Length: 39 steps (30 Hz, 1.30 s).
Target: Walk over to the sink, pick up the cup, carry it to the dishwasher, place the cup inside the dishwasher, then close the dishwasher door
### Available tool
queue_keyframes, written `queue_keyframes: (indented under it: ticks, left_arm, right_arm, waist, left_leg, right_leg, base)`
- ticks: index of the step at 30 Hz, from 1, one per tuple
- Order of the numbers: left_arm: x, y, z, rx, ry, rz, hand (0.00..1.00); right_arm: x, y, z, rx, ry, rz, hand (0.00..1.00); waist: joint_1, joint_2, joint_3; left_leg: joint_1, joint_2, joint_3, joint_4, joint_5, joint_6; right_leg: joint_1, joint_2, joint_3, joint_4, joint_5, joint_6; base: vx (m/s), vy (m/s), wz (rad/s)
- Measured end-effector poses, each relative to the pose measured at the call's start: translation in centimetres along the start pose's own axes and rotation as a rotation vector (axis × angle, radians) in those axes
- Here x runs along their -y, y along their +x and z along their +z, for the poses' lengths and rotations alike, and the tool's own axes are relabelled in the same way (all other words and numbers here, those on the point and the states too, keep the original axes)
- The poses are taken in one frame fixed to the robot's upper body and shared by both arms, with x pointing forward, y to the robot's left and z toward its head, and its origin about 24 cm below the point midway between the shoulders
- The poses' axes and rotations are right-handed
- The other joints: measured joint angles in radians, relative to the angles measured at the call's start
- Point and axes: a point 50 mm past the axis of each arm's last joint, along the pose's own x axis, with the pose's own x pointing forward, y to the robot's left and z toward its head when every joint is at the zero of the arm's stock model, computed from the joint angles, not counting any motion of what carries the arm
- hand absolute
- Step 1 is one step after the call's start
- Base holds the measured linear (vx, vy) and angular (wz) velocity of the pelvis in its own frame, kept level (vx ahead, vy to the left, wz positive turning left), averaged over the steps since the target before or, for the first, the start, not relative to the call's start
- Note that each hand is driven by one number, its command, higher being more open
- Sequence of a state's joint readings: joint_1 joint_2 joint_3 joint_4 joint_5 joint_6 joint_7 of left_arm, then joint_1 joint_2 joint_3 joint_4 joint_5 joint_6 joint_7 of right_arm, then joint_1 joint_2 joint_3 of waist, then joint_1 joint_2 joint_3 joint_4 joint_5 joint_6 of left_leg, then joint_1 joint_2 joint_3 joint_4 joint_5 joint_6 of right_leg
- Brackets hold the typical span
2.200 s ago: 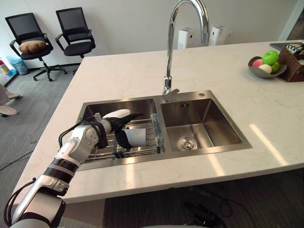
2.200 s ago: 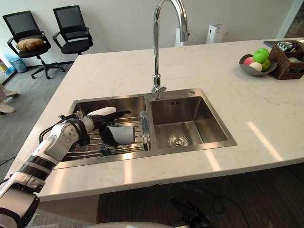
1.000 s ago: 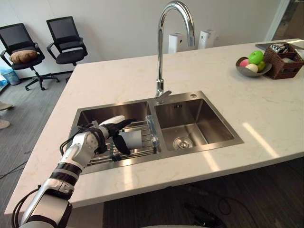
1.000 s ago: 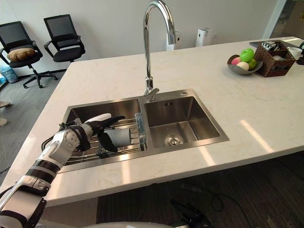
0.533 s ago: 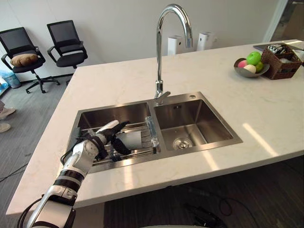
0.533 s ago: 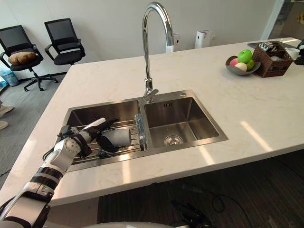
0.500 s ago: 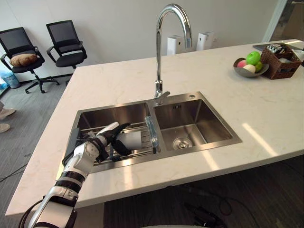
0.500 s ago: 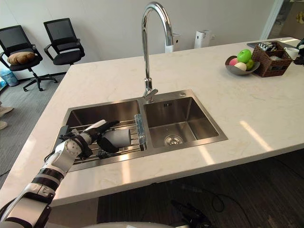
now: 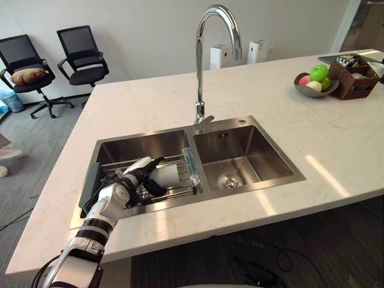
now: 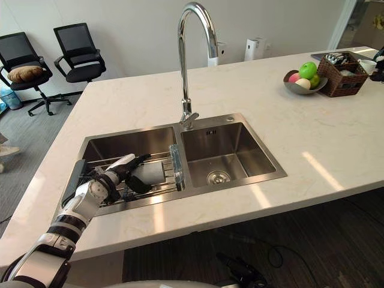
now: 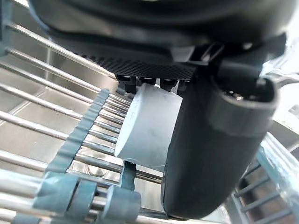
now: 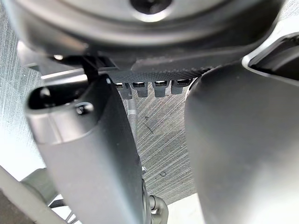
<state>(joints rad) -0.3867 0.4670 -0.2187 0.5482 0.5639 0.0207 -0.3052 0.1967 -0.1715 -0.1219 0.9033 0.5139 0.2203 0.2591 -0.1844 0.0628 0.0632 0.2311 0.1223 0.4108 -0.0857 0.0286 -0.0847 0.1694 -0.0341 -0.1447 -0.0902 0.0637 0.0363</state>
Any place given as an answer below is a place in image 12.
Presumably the grey rounded robot joint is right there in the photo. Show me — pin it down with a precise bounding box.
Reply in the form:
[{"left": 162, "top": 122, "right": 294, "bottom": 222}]
[{"left": 20, "top": 167, "right": 59, "bottom": 207}]

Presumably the dark robot foot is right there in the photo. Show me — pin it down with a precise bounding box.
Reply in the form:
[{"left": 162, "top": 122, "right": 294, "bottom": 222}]
[{"left": 142, "top": 180, "right": 169, "bottom": 224}]

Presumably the silver robot hip shell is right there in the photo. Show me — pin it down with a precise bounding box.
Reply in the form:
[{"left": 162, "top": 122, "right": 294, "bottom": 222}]
[{"left": 242, "top": 32, "right": 299, "bottom": 89}]

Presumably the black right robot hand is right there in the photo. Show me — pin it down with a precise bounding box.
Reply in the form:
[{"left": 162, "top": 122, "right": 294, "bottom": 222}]
[{"left": 0, "top": 0, "right": 282, "bottom": 224}]

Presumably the silver robot leg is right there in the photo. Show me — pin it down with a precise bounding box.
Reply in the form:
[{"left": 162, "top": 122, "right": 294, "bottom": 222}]
[{"left": 184, "top": 62, "right": 299, "bottom": 224}]

